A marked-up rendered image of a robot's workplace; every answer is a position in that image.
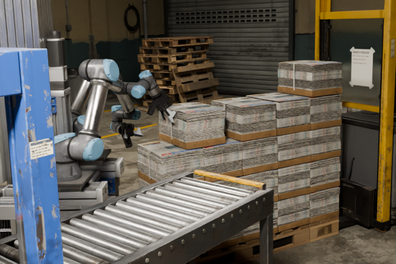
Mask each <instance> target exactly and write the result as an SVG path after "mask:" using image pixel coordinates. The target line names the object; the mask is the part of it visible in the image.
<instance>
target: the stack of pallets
mask: <svg viewBox="0 0 396 264"><path fill-rule="evenodd" d="M200 39H205V43H200ZM186 40H188V43H186ZM151 41H154V42H155V44H154V45H151ZM142 43H143V45H142V47H139V49H140V53H139V54H138V55H137V57H138V62H139V63H140V65H141V68H140V69H141V72H143V71H145V70H149V71H150V72H153V73H154V74H152V75H153V77H154V79H155V80H156V83H157V84H158V86H159V87H160V89H162V90H164V91H165V93H166V95H167V96H168V97H169V98H170V100H171V101H172V103H173V104H178V103H181V101H180V100H179V94H178V93H177V89H176V86H177V85H176V84H175V82H174V81H175V79H174V76H173V74H172V71H171V69H172V68H176V67H182V66H187V65H195V64H196V61H202V63H207V62H209V61H210V58H206V51H209V44H213V37H166V38H147V39H142ZM196 47H201V50H200V51H196ZM181 48H185V50H181ZM148 49H153V52H148ZM165 50H168V51H165ZM193 54H199V57H198V58H193ZM178 55H183V57H181V58H178ZM146 57H151V60H147V59H146ZM163 57H164V58H163ZM182 63H186V65H182ZM149 65H153V67H149ZM167 85H168V86H167ZM141 100H143V107H149V106H150V104H151V102H152V100H153V98H151V97H149V93H148V91H147V92H146V93H145V94H144V95H143V96H142V97H141ZM170 100H169V102H171V101H170Z"/></svg>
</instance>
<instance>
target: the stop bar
mask: <svg viewBox="0 0 396 264"><path fill-rule="evenodd" d="M194 174H197V175H200V176H206V177H211V178H214V179H220V180H225V181H229V182H234V183H239V184H245V185H248V186H253V187H259V188H265V187H266V183H261V182H257V181H251V180H246V179H240V178H237V177H231V176H225V175H222V174H216V173H211V172H208V171H202V170H195V171H194Z"/></svg>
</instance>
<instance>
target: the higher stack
mask: <svg viewBox="0 0 396 264"><path fill-rule="evenodd" d="M278 67H279V68H278V86H280V87H288V88H293V90H295V88H296V89H301V90H309V91H315V90H325V89H330V88H339V87H341V86H342V76H341V74H342V70H341V69H342V63H341V62H333V61H315V60H301V61H287V62H279V65H278ZM283 94H288V93H283ZM290 95H296V94H290ZM297 96H301V97H308V96H304V95H297ZM341 97H342V96H341V95H339V94H331V95H322V96H317V97H308V98H310V99H311V101H310V105H311V106H310V112H309V113H310V124H313V123H321V122H326V121H332V120H340V119H341V114H342V113H341V110H342V102H341V101H342V99H340V98H341ZM309 131H310V137H309V138H310V139H309V145H310V147H311V153H310V155H311V156H313V155H317V154H322V153H329V152H332V151H338V150H340V149H341V141H340V138H341V137H340V136H341V135H340V131H341V129H340V126H332V127H325V128H319V129H314V130H309ZM339 160H340V158H339V157H338V156H337V157H331V158H328V159H322V160H317V161H310V162H309V163H310V164H311V165H310V187H313V186H318V185H321V184H326V183H330V182H335V181H338V180H339V179H340V173H339V171H341V170H340V165H341V164H340V161H339ZM308 194H309V201H310V202H309V203H310V208H309V217H310V218H312V217H315V216H319V215H323V214H326V213H330V212H334V211H337V210H339V194H340V187H338V186H336V187H332V188H329V189H325V190H320V191H317V192H312V193H308ZM307 225H309V227H310V230H309V242H313V241H316V240H319V239H323V238H326V237H330V236H333V235H337V234H339V216H335V217H331V218H329V219H325V220H321V221H318V222H314V223H309V224H307Z"/></svg>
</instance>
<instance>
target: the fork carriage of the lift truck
mask: <svg viewBox="0 0 396 264"><path fill-rule="evenodd" d="M338 187H340V194H339V215H340V216H345V215H347V216H349V217H352V218H354V219H355V222H357V223H360V224H362V225H364V226H367V227H370V226H373V218H374V188H373V187H369V186H366V185H364V184H361V183H357V182H355V181H351V180H348V179H345V178H342V177H340V186H338Z"/></svg>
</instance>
